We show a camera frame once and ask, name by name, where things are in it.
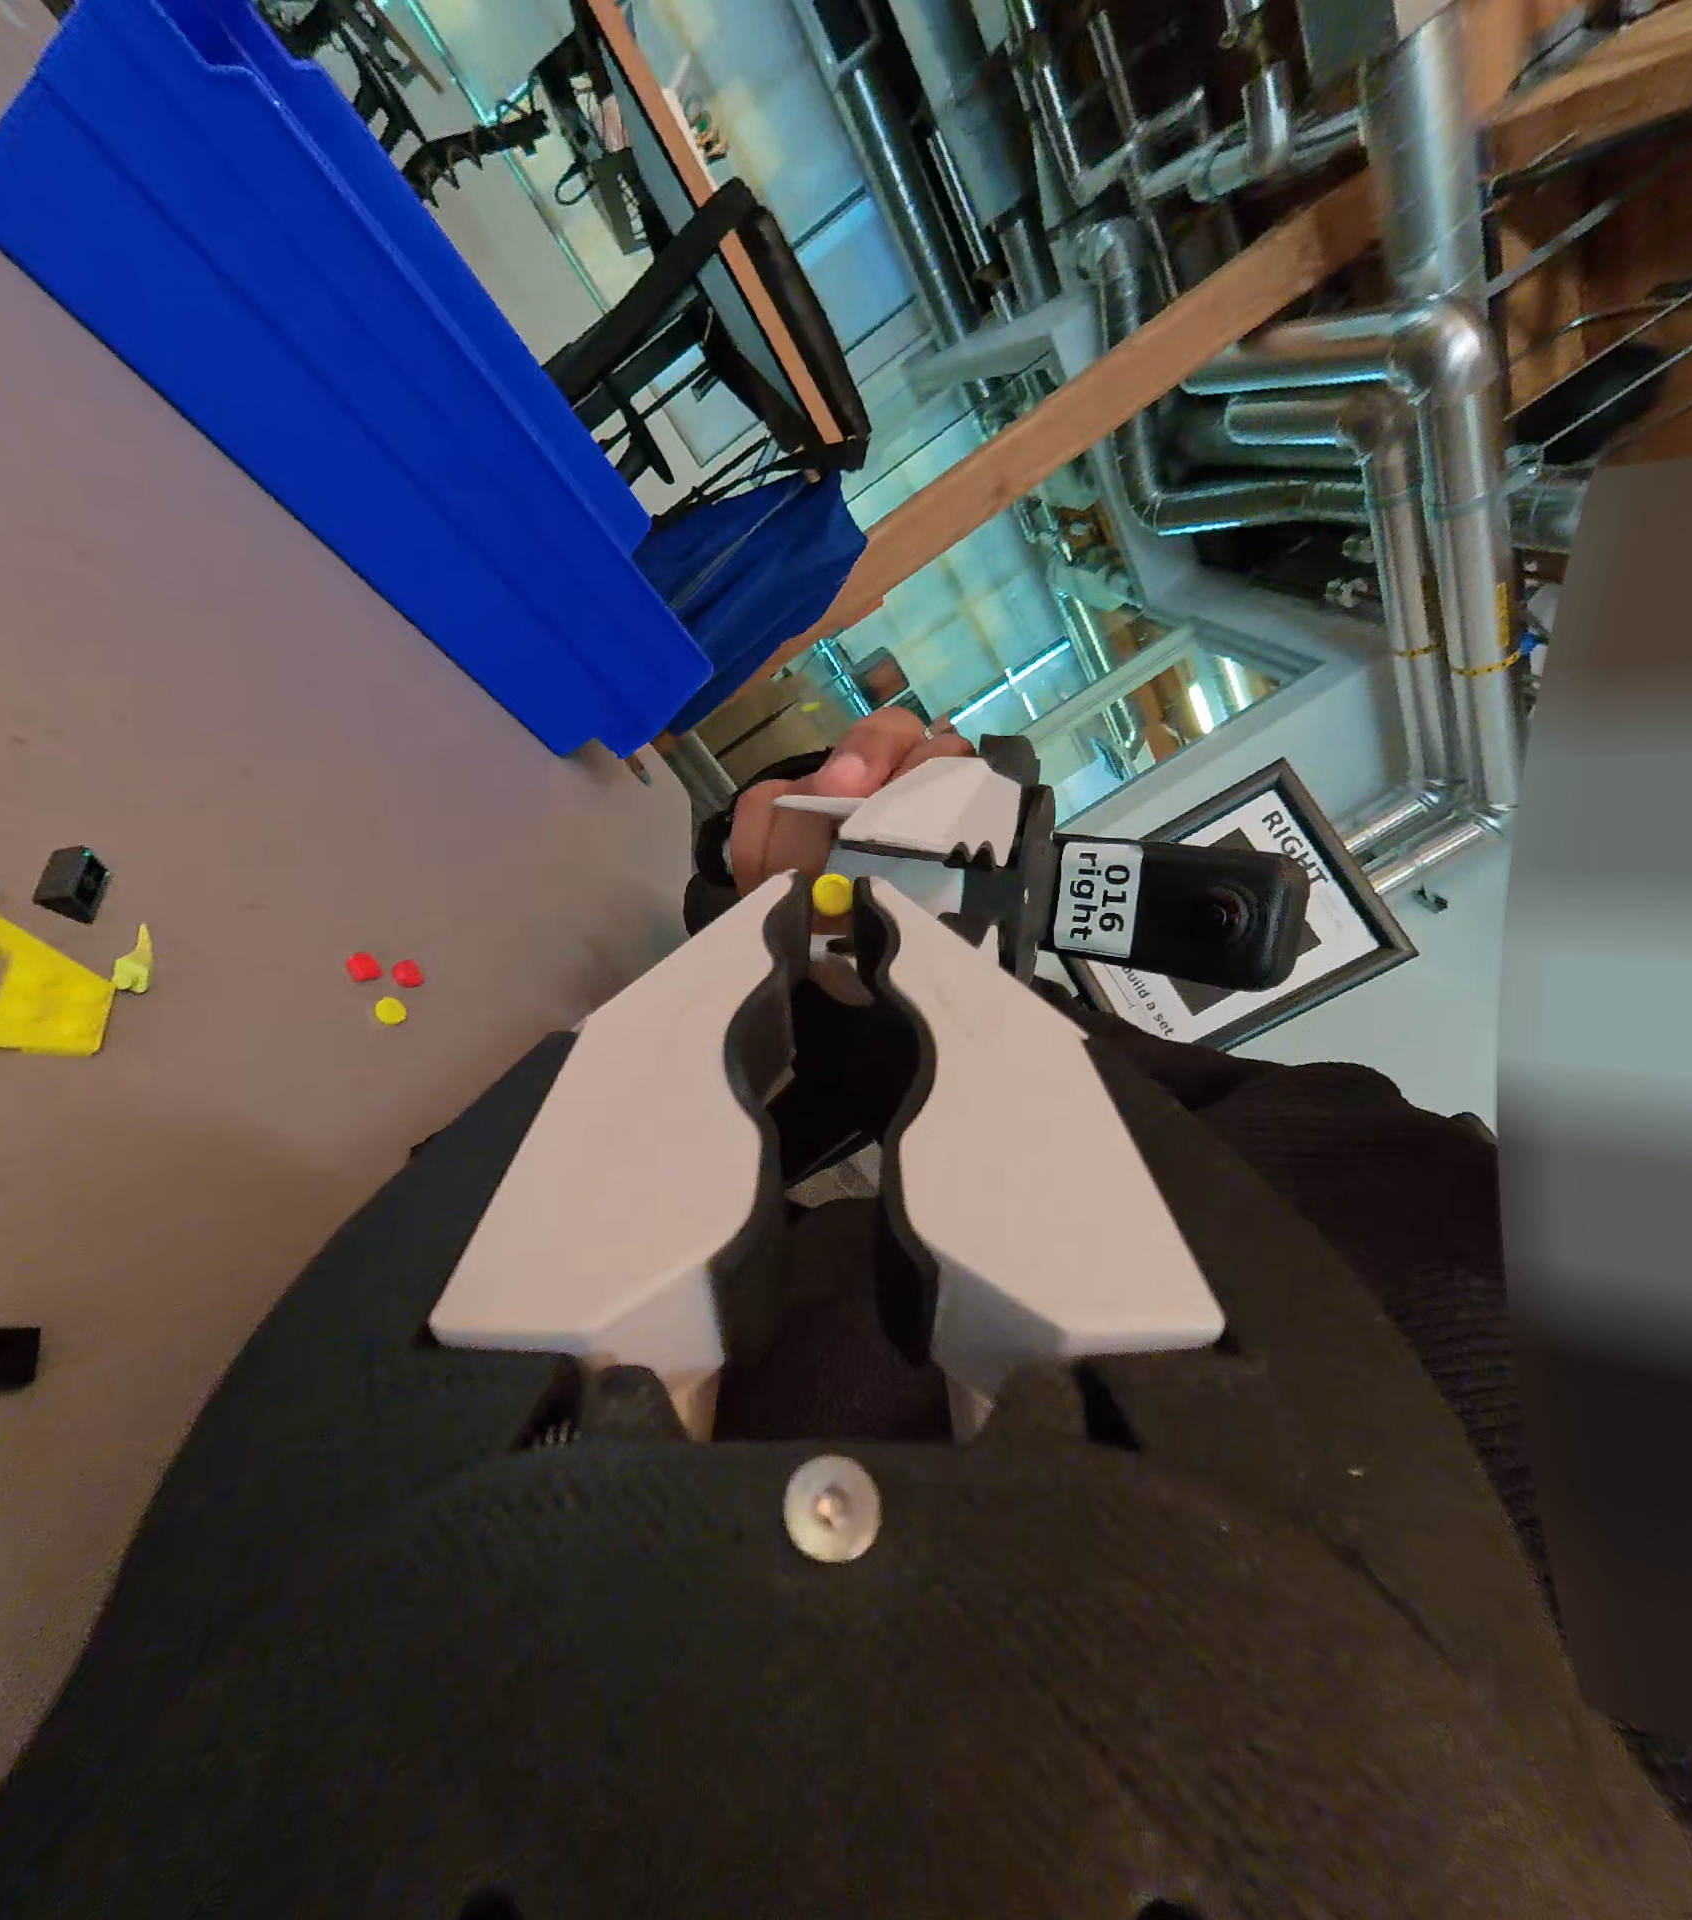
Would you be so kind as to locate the wooden edged desk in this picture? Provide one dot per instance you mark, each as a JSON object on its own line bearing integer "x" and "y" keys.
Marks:
{"x": 672, "y": 153}

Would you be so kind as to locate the person's right hand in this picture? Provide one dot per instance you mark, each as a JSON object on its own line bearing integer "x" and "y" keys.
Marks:
{"x": 869, "y": 750}

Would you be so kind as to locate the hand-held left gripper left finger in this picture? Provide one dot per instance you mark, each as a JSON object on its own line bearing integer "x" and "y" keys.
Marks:
{"x": 607, "y": 1186}

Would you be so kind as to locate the person's right forearm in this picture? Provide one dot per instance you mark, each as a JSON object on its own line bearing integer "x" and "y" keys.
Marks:
{"x": 1329, "y": 1201}

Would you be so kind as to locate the small black lego slope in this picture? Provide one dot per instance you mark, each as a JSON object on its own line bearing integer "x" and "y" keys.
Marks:
{"x": 76, "y": 886}

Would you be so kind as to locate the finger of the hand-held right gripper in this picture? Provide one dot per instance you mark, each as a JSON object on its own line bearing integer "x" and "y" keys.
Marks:
{"x": 937, "y": 804}
{"x": 952, "y": 900}

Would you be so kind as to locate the wooden beam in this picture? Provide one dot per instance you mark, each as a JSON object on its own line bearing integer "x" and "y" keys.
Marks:
{"x": 1088, "y": 422}

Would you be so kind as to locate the metal ventilation ducts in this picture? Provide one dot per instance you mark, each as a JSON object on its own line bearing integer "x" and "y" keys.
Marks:
{"x": 1446, "y": 449}

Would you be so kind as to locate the yellow wedge lego plate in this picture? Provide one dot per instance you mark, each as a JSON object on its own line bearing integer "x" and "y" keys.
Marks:
{"x": 31, "y": 1005}

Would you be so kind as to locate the lime lego claw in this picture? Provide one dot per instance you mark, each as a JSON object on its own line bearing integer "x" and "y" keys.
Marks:
{"x": 134, "y": 961}

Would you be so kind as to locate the framed marker sign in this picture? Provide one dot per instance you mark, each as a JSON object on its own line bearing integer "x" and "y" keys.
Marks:
{"x": 1341, "y": 916}

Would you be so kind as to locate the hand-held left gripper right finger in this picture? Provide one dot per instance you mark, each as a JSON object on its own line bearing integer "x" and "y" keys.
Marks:
{"x": 1055, "y": 1201}

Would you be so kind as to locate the black office chair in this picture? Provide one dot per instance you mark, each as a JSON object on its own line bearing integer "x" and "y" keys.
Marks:
{"x": 786, "y": 331}

